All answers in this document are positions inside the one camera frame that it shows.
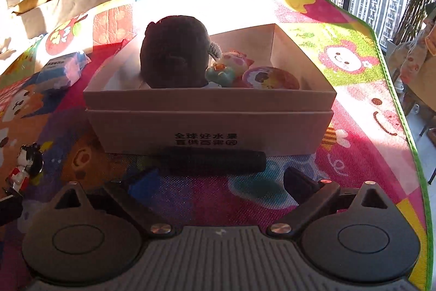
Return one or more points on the black cylindrical stick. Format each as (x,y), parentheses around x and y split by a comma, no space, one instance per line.
(218,161)

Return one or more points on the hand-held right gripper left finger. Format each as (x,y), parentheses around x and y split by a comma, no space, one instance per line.
(136,188)

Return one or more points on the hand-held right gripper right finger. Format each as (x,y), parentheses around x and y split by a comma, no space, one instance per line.
(299,187)

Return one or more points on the long yellow plush toy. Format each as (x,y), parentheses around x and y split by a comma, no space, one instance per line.
(32,3)

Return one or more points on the teal flower toy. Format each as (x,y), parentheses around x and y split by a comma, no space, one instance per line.
(221,74)

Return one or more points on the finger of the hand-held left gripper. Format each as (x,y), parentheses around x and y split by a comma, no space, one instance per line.
(10,209)

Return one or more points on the black haired white figurine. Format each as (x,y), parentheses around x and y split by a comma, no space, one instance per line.
(25,163)

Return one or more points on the blue white tissue pack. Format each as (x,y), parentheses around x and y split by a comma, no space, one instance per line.
(63,71)

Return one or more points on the pink pig toy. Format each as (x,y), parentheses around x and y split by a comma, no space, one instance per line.
(235,61)

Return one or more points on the cardboard box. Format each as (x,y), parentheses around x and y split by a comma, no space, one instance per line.
(204,127)

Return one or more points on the black plush toy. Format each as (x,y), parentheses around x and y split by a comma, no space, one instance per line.
(173,52)

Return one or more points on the grey fuzzy ball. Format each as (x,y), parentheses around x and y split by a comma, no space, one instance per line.
(215,50)

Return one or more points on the colourful cartoon play mat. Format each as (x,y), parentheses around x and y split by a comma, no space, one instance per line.
(357,141)

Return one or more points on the printed cloth on rack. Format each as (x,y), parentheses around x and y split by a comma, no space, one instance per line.
(415,59)

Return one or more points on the round pink picture toy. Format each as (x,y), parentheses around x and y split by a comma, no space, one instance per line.
(269,79)

